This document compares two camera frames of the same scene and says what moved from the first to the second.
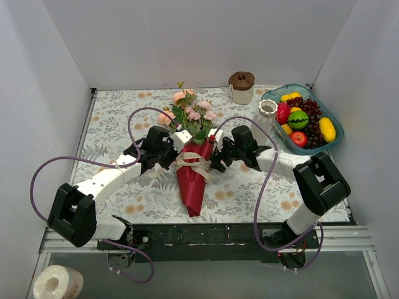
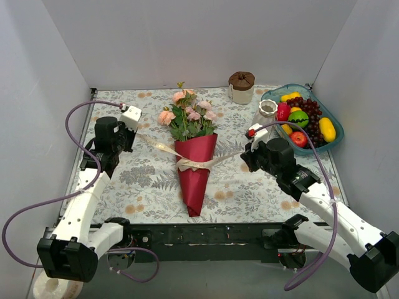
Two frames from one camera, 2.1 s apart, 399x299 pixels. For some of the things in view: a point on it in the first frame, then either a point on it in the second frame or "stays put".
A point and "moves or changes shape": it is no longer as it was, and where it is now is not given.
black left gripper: x=170 y=154 -> x=129 y=137
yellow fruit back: x=292 y=95 stays put
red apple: x=298 y=138 stays put
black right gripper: x=222 y=154 -> x=249 y=159
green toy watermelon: x=298 y=119 stays put
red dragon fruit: x=283 y=109 stays put
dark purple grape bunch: x=315 y=137 stays put
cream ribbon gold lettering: x=187 y=159 moves or changes shape
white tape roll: x=56 y=281 stays put
